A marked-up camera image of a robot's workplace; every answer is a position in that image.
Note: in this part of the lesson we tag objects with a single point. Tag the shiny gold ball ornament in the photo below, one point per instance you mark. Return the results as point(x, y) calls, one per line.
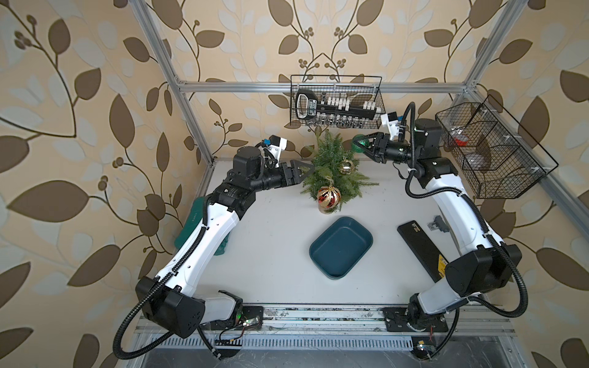
point(346, 167)

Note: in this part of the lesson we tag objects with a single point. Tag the green glitter ball ornament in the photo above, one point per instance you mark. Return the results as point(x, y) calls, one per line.
point(357, 147)

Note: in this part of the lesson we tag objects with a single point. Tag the side black wire basket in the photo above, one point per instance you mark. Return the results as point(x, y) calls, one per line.
point(504, 157)

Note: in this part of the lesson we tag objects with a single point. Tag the small green christmas tree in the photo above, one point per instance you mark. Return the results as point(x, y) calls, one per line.
point(329, 152)

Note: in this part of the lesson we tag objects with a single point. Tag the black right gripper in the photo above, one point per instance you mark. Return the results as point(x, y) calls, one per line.
point(380, 146)

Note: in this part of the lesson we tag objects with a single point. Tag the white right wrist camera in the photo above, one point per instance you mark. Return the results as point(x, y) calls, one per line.
point(395, 125)

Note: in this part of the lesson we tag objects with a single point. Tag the small grey metal bracket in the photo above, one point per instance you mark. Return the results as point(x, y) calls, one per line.
point(439, 224)

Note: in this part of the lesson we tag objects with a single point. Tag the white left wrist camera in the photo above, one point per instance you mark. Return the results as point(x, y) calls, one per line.
point(272, 149)

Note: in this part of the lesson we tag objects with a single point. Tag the back black wire basket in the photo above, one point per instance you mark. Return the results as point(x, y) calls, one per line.
point(356, 88)

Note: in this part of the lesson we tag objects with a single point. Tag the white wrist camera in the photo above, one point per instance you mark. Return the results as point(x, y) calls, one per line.
point(395, 125)
point(272, 149)

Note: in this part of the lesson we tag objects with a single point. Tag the red item in basket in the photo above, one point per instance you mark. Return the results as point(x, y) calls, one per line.
point(459, 137)

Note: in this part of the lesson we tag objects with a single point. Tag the teal plastic tray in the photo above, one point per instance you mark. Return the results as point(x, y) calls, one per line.
point(340, 247)

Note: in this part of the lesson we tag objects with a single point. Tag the black socket tool set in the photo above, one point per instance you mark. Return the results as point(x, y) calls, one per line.
point(309, 105)

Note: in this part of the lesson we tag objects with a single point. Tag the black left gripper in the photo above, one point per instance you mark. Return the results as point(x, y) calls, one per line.
point(291, 179)

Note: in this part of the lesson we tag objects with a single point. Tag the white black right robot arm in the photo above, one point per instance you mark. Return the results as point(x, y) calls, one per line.
point(486, 262)

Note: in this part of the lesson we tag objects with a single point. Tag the black flat box yellow label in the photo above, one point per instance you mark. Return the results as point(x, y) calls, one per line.
point(426, 252)

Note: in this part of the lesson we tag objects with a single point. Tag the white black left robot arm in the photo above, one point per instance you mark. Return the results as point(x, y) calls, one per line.
point(168, 299)

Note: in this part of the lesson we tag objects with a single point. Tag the red gold striped ornament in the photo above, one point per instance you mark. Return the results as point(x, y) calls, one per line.
point(328, 197)

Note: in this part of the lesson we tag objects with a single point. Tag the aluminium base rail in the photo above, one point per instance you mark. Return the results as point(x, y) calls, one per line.
point(474, 321)

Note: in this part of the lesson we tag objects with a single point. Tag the green book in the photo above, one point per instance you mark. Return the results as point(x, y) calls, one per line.
point(193, 219)

